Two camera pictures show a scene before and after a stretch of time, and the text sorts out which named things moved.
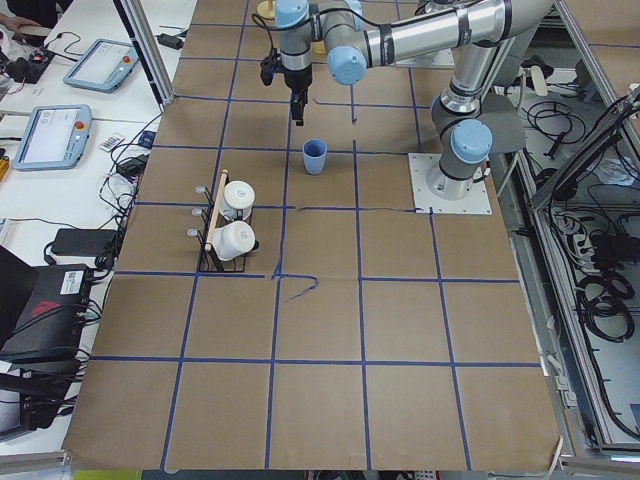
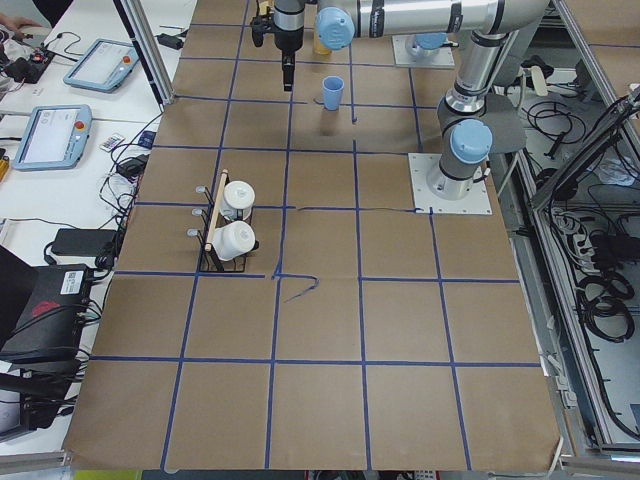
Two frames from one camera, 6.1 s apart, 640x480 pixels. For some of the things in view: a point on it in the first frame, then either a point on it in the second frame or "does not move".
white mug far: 237,195 does not move
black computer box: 51,326 does not move
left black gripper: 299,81 → 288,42
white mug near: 233,239 does not move
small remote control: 110,143 does not move
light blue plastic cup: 315,153 → 333,89
